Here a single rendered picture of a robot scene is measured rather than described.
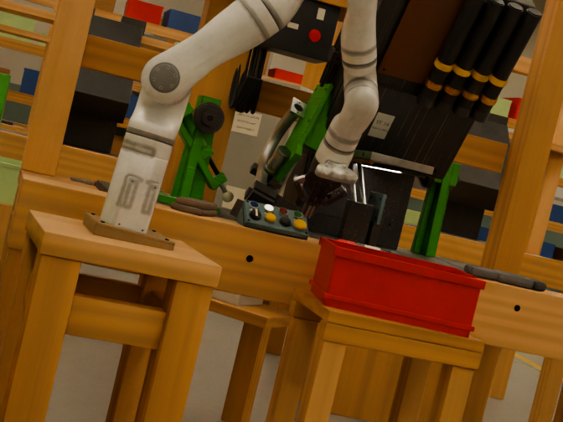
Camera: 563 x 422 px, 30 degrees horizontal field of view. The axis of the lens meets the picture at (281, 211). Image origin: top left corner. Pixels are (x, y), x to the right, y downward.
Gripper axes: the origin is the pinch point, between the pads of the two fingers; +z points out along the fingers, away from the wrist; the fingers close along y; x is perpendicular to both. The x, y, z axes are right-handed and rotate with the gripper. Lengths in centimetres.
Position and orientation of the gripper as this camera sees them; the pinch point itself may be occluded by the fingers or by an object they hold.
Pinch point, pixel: (309, 208)
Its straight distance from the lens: 230.1
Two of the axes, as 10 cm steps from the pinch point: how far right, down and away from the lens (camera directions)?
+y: -9.4, -2.1, -2.6
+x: 0.7, 6.4, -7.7
